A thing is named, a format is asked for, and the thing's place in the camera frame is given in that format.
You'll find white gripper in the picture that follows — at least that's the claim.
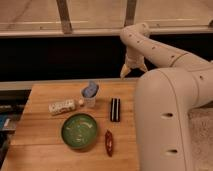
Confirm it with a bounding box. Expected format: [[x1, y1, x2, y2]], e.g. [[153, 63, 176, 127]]
[[120, 49, 148, 79]]

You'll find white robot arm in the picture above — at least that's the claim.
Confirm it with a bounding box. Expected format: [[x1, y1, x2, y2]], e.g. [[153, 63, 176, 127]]
[[120, 23, 213, 171]]

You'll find black striped snack bar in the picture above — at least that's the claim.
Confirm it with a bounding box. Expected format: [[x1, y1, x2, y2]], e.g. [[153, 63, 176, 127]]
[[110, 98, 120, 122]]

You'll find blue crumpled cloth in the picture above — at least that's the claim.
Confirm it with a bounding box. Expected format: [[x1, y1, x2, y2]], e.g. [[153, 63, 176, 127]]
[[82, 81, 99, 98]]

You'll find white cup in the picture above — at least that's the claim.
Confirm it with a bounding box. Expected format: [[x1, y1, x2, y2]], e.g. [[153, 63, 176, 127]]
[[82, 89, 96, 108]]

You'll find white patterned bottle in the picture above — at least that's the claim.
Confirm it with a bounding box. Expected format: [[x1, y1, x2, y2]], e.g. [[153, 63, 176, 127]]
[[49, 99, 84, 116]]

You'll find green ceramic bowl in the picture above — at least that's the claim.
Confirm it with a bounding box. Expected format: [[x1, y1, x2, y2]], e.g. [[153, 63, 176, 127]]
[[61, 113, 98, 150]]

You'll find right metal window post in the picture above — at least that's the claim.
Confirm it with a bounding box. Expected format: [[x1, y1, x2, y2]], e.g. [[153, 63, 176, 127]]
[[124, 0, 137, 26]]

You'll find metal window post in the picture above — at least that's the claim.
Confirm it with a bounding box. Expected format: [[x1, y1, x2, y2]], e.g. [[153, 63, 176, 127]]
[[56, 0, 72, 34], [124, 0, 137, 26]]

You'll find left metal window post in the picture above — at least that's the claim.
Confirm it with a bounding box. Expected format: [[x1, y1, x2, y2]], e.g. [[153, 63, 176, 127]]
[[56, 0, 72, 34]]

